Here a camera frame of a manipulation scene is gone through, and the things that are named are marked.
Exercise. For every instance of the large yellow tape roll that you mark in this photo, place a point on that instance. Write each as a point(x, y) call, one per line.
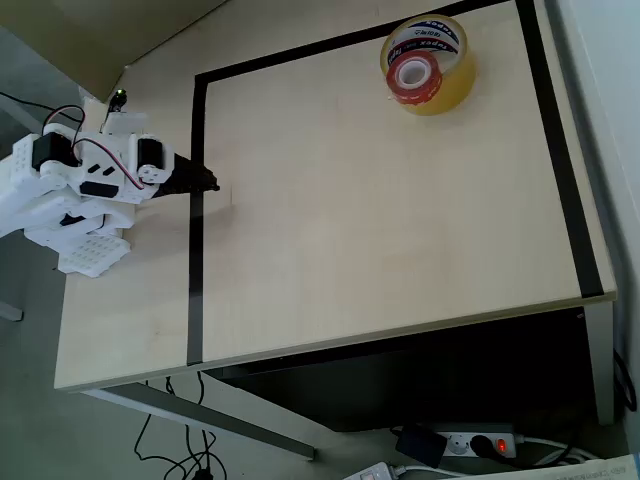
point(457, 85)

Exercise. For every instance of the grey metal table foot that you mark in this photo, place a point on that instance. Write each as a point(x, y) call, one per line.
point(12, 312)

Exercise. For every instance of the white plug-in device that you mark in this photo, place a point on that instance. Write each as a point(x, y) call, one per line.
point(372, 472)

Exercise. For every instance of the small red tape roll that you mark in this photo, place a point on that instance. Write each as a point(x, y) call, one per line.
point(430, 87)

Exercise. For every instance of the wrist camera on white mount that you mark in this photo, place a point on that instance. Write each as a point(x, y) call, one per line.
point(125, 122)

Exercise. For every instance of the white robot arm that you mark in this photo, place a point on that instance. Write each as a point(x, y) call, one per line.
point(50, 200)

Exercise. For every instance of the black power adapter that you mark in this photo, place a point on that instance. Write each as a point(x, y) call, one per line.
point(420, 445)

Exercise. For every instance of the white power strip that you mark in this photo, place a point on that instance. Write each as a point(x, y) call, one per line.
point(457, 445)

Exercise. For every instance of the black under-table panel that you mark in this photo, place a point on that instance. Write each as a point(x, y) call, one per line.
point(425, 380)

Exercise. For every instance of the grey metal table leg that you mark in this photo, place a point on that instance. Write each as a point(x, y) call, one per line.
point(600, 360)

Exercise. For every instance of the grey metal table beam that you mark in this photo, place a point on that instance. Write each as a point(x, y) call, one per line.
point(225, 422)

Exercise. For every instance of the black power plug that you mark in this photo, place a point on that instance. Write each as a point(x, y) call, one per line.
point(481, 445)

